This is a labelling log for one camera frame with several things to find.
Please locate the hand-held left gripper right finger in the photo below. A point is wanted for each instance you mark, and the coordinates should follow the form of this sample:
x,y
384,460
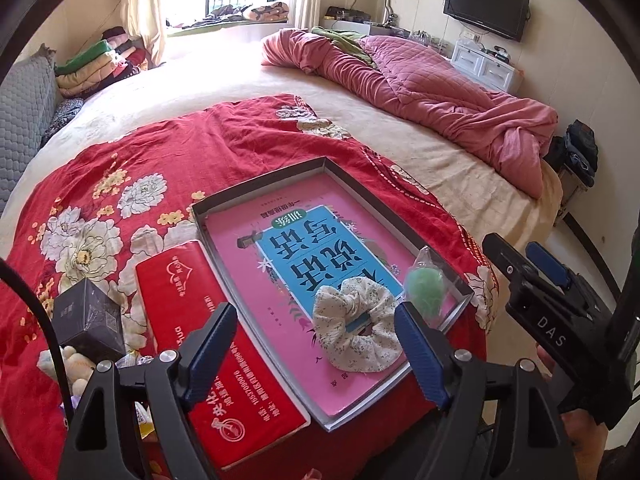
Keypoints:
x,y
420,355

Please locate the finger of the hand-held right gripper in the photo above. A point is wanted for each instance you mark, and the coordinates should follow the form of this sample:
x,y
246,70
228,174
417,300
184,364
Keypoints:
x,y
547,262
505,255

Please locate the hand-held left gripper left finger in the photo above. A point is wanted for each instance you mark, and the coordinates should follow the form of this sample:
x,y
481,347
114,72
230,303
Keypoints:
x,y
210,355

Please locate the white floral scrunchie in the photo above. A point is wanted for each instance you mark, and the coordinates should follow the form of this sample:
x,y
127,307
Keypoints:
x,y
335,305

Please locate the cream plush toy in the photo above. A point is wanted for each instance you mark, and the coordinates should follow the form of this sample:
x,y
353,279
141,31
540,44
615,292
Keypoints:
x,y
75,365

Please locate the grey cardboard box tray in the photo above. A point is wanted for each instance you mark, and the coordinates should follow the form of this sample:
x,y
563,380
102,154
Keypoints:
x,y
270,185

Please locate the person's right hand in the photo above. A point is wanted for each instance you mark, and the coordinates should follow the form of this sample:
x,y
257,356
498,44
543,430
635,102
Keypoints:
x,y
582,440

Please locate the red tissue pack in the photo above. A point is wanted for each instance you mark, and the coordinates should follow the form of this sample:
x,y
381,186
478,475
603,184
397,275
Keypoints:
x,y
175,300

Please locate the green puff in plastic bag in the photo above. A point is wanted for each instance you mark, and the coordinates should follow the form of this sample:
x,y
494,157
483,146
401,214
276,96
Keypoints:
x,y
425,285

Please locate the wooden stool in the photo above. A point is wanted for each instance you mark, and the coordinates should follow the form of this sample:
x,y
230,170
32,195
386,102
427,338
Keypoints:
x,y
570,195

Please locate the dark clothes pile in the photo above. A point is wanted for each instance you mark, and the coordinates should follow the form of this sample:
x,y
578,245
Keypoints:
x,y
580,150

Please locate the pink and blue book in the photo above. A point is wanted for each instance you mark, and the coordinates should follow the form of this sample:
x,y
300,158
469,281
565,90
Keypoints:
x,y
235,240

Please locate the black box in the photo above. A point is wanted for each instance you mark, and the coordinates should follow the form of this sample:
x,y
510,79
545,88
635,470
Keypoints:
x,y
90,315

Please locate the white drawer cabinet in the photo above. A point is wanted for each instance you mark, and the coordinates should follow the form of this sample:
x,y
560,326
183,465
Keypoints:
x,y
482,67

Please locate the pink quilt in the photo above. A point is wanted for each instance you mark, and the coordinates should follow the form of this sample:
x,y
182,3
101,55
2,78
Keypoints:
x,y
425,75

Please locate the red floral blanket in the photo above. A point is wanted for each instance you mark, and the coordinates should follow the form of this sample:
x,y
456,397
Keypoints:
x,y
165,150

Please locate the black television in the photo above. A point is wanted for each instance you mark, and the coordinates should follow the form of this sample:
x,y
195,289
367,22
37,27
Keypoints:
x,y
485,5

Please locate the green cloth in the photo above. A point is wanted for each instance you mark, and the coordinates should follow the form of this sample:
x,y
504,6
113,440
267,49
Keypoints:
x,y
345,40

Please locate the dark patterned cushion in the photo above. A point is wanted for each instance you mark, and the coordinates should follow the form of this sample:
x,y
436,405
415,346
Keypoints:
x,y
62,115

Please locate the cluttered dresser with mirror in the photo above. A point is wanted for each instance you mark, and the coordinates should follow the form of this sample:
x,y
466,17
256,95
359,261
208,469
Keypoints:
x,y
350,15

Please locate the grey quilted headboard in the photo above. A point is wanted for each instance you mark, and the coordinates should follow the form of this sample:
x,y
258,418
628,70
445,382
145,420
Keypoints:
x,y
25,110

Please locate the pile of folded clothes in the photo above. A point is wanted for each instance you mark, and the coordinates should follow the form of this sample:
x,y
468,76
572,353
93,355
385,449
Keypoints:
x,y
95,65

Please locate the clothes on window sill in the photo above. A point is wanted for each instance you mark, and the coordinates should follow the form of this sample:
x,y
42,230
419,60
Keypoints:
x,y
265,10

